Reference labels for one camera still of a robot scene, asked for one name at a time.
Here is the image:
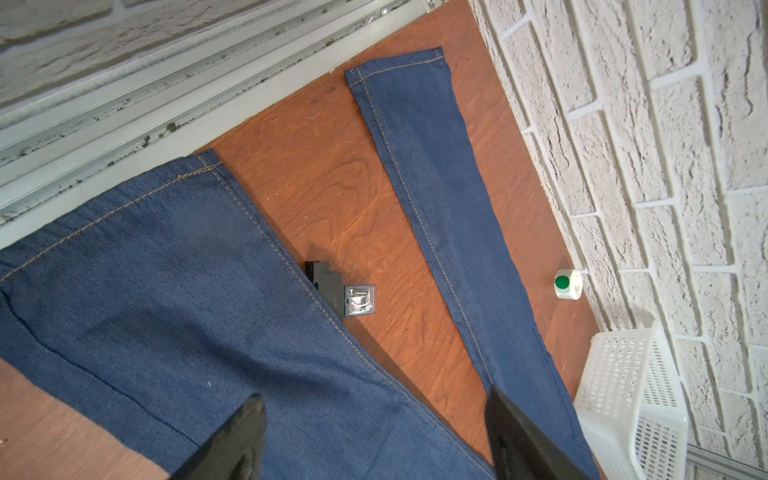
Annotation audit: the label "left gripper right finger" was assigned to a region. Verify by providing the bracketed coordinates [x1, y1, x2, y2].
[485, 387, 589, 480]

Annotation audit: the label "blue denim trousers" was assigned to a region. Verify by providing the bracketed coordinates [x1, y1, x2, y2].
[1, 48, 599, 479]

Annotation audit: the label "aluminium rail frame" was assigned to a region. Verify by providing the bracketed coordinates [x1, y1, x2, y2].
[1, 1, 435, 246]

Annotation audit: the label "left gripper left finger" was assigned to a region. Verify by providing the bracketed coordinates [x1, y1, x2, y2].
[170, 394, 267, 480]

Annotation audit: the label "white tape roll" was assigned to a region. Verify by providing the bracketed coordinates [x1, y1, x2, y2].
[554, 269, 584, 301]

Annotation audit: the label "small metal square clip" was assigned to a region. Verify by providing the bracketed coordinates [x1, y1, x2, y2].
[344, 285, 376, 317]

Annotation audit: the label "white plastic basket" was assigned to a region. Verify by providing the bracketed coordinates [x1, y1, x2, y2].
[574, 321, 689, 479]

